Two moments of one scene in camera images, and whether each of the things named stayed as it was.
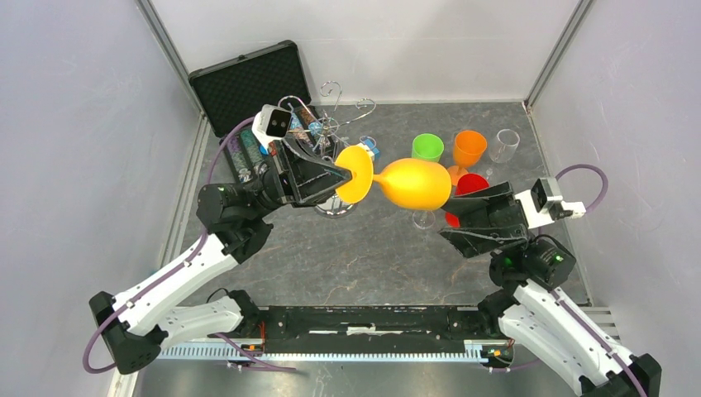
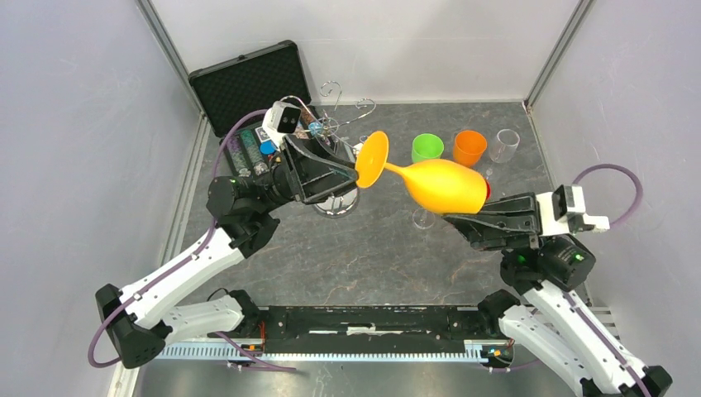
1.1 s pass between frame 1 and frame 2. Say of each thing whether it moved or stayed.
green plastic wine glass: stayed
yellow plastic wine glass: moved
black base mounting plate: stayed
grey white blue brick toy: moved
